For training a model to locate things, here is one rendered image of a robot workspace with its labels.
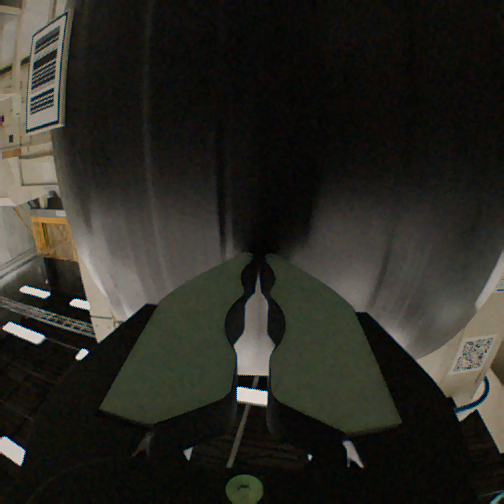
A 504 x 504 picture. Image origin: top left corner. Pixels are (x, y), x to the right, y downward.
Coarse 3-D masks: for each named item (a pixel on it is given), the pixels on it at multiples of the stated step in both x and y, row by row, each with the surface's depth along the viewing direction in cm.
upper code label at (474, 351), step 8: (480, 336) 40; (488, 336) 40; (496, 336) 40; (464, 344) 40; (472, 344) 40; (480, 344) 40; (488, 344) 40; (464, 352) 41; (472, 352) 41; (480, 352) 41; (488, 352) 41; (456, 360) 41; (464, 360) 41; (472, 360) 41; (480, 360) 41; (456, 368) 42; (464, 368) 42; (472, 368) 42; (480, 368) 42
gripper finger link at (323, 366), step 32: (288, 288) 10; (320, 288) 10; (288, 320) 8; (320, 320) 8; (352, 320) 8; (288, 352) 7; (320, 352) 7; (352, 352) 7; (288, 384) 7; (320, 384) 6; (352, 384) 6; (384, 384) 6; (288, 416) 6; (320, 416) 6; (352, 416) 6; (384, 416) 6
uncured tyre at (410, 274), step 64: (128, 0) 9; (192, 0) 9; (256, 0) 9; (320, 0) 9; (384, 0) 9; (448, 0) 9; (128, 64) 10; (192, 64) 10; (256, 64) 10; (320, 64) 10; (384, 64) 10; (448, 64) 10; (64, 128) 13; (128, 128) 11; (192, 128) 11; (256, 128) 11; (320, 128) 11; (384, 128) 11; (448, 128) 11; (64, 192) 16; (128, 192) 12; (192, 192) 12; (256, 192) 12; (320, 192) 12; (384, 192) 12; (448, 192) 12; (128, 256) 14; (192, 256) 14; (320, 256) 14; (384, 256) 13; (448, 256) 13; (256, 320) 16; (384, 320) 16; (448, 320) 16
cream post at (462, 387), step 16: (496, 304) 38; (480, 320) 39; (496, 320) 39; (464, 336) 40; (448, 352) 41; (496, 352) 41; (432, 368) 44; (448, 368) 42; (448, 384) 43; (464, 384) 44; (464, 400) 45
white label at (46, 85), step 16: (64, 16) 10; (48, 32) 11; (64, 32) 11; (32, 48) 12; (48, 48) 11; (64, 48) 11; (32, 64) 12; (48, 64) 11; (64, 64) 11; (32, 80) 12; (48, 80) 12; (64, 80) 11; (32, 96) 12; (48, 96) 12; (64, 96) 12; (32, 112) 13; (48, 112) 12; (64, 112) 12; (32, 128) 13; (48, 128) 12
